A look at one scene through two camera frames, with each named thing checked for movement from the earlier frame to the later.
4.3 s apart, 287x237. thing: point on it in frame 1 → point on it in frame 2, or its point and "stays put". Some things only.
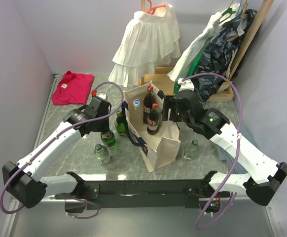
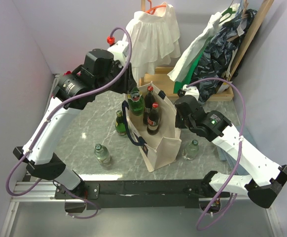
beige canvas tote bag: [158, 140] stays put
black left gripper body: [102, 125] → [122, 85]
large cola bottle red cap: [149, 99] stays put
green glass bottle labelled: [108, 138] → [135, 102]
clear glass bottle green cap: [191, 150] stays put
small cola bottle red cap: [153, 119] stays put
